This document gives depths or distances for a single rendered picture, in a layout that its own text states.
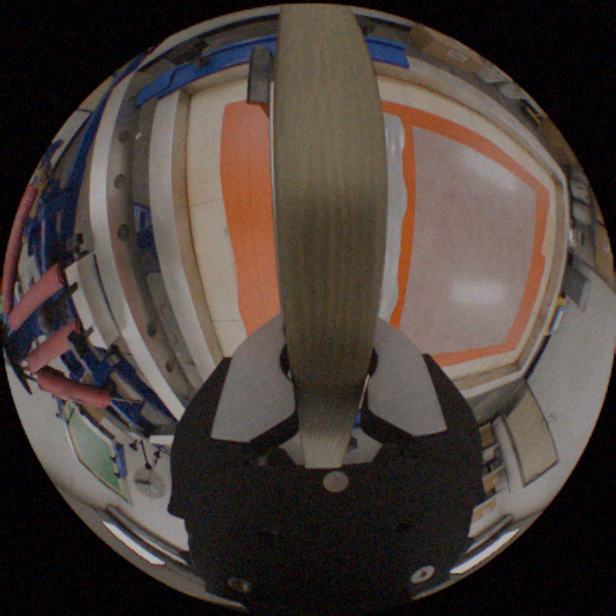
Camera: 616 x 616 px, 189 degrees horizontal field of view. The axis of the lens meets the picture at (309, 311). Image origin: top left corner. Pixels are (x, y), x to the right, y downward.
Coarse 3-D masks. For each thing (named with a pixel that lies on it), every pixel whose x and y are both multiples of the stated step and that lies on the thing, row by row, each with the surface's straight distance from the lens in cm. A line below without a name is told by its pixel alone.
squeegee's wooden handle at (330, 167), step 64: (320, 64) 7; (320, 128) 5; (384, 128) 6; (320, 192) 5; (384, 192) 6; (320, 256) 5; (384, 256) 6; (320, 320) 6; (320, 384) 8; (320, 448) 13
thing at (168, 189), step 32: (384, 64) 29; (416, 64) 32; (448, 96) 36; (480, 96) 38; (160, 128) 30; (512, 128) 42; (160, 160) 28; (544, 160) 52; (160, 192) 27; (160, 224) 27; (160, 256) 28; (192, 256) 28; (192, 288) 28; (192, 320) 29; (544, 320) 62; (192, 352) 33; (480, 384) 52
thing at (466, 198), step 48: (240, 144) 26; (432, 144) 29; (480, 144) 36; (240, 192) 25; (432, 192) 28; (480, 192) 33; (528, 192) 46; (240, 240) 26; (432, 240) 28; (480, 240) 34; (528, 240) 46
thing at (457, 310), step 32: (256, 256) 26; (416, 256) 28; (256, 288) 27; (416, 288) 29; (448, 288) 32; (480, 288) 37; (512, 288) 44; (256, 320) 30; (416, 320) 32; (448, 320) 35; (480, 320) 41; (512, 320) 50; (448, 352) 41; (480, 352) 48
